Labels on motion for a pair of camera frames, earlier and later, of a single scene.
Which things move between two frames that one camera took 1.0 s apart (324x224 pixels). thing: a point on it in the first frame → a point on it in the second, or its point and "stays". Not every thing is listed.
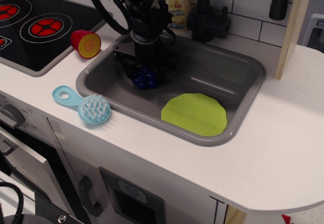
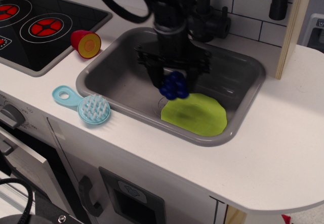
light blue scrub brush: (93, 109) stays
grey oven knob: (11, 117) stays
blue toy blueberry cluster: (146, 77) → (174, 86)
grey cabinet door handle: (84, 185) stays
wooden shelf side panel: (294, 26) stays
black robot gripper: (146, 48) → (174, 49)
